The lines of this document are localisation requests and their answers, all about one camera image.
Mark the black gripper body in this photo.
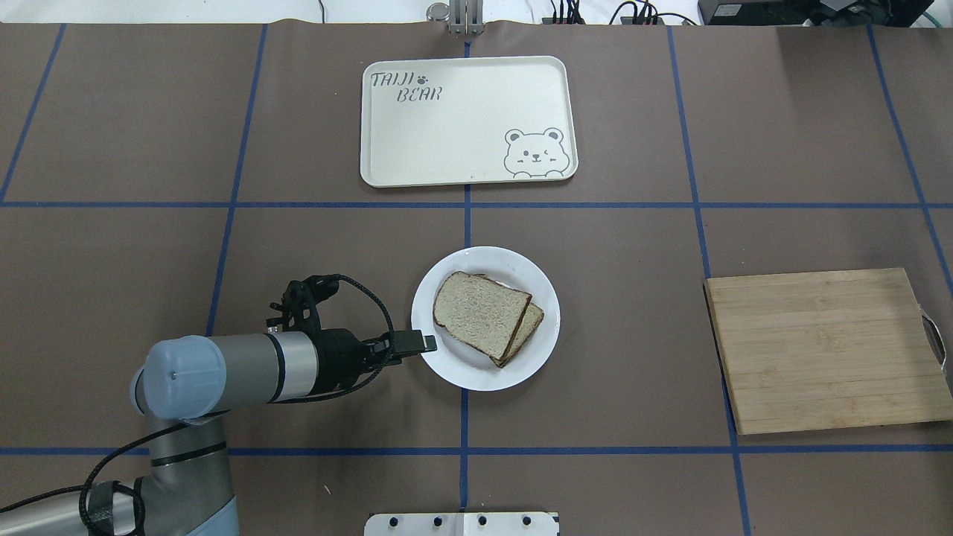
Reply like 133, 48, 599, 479
312, 328, 404, 395

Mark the white round plate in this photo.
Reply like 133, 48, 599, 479
409, 246, 561, 392

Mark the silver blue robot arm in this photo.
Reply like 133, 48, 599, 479
2, 329, 438, 535

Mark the cream bear tray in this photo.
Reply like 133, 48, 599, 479
360, 55, 579, 188

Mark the small metal cylinder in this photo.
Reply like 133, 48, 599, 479
425, 2, 450, 22

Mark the black orange usb hub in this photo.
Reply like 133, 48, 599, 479
541, 1, 663, 26

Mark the wooden cutting board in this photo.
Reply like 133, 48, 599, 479
704, 268, 951, 436

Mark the black laptop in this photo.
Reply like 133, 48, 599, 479
697, 1, 933, 28

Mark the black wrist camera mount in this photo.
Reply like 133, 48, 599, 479
265, 275, 340, 336

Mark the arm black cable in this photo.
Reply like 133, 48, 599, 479
0, 274, 397, 536

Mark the aluminium frame post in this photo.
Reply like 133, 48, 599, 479
447, 0, 485, 35

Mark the metal cutting board handle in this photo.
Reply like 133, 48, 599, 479
918, 303, 947, 371

